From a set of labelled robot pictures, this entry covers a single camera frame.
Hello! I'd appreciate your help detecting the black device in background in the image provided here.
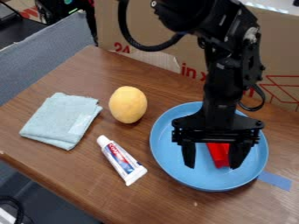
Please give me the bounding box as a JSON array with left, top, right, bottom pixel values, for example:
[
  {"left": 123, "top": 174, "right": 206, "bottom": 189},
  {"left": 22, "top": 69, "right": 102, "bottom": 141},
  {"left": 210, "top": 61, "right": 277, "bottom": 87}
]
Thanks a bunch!
[{"left": 34, "top": 0, "right": 99, "bottom": 44}]

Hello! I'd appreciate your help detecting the light blue folded cloth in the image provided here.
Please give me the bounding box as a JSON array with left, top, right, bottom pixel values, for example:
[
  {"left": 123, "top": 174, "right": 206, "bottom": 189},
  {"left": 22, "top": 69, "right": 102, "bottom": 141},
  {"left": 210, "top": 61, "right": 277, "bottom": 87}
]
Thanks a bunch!
[{"left": 19, "top": 93, "right": 103, "bottom": 151}]

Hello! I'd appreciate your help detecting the grey fabric partition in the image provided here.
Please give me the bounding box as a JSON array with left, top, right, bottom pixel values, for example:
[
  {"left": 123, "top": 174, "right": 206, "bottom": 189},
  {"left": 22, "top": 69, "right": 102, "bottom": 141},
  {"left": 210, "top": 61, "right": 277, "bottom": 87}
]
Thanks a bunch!
[{"left": 0, "top": 12, "right": 95, "bottom": 106}]

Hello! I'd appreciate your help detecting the blue tape strip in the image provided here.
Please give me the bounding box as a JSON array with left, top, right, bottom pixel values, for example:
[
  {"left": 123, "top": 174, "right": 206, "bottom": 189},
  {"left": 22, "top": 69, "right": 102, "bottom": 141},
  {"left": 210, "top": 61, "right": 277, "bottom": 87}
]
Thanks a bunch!
[{"left": 258, "top": 171, "right": 293, "bottom": 191}]

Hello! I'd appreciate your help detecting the red star-shaped bar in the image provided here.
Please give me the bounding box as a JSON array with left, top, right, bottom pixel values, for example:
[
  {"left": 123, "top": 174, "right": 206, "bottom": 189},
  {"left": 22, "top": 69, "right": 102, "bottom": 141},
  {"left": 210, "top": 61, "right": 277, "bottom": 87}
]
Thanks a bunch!
[{"left": 207, "top": 143, "right": 230, "bottom": 169}]

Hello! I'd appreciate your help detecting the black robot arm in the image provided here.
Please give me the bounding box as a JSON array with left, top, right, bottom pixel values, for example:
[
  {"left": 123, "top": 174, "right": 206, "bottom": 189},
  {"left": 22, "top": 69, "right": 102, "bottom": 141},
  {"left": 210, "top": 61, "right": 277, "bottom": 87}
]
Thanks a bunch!
[{"left": 151, "top": 0, "right": 266, "bottom": 169}]

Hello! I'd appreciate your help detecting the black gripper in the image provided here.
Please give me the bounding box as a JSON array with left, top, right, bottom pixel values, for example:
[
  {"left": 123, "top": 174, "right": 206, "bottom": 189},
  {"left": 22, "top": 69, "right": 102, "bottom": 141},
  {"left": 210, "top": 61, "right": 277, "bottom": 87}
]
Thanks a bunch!
[{"left": 173, "top": 101, "right": 265, "bottom": 169}]

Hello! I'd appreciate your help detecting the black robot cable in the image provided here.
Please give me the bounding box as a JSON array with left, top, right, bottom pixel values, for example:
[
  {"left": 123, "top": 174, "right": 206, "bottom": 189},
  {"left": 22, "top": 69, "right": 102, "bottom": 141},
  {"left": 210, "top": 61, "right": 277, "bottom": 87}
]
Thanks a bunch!
[{"left": 116, "top": 0, "right": 187, "bottom": 53}]

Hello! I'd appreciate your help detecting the brown cardboard box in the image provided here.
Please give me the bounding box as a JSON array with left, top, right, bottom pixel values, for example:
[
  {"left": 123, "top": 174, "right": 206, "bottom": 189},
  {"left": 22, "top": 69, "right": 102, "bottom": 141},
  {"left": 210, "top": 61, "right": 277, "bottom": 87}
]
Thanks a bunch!
[{"left": 95, "top": 0, "right": 299, "bottom": 112}]

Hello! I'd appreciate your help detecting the yellow round fruit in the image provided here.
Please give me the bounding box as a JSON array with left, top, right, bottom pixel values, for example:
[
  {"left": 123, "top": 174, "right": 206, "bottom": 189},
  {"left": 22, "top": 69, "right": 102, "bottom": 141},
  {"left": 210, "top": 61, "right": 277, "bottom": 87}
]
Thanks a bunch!
[{"left": 108, "top": 86, "right": 147, "bottom": 123}]

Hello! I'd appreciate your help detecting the white toothpaste tube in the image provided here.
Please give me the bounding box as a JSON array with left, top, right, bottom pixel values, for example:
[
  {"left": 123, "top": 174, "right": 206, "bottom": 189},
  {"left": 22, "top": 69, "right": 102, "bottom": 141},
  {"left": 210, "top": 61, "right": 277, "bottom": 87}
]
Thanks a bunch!
[{"left": 98, "top": 135, "right": 147, "bottom": 186}]

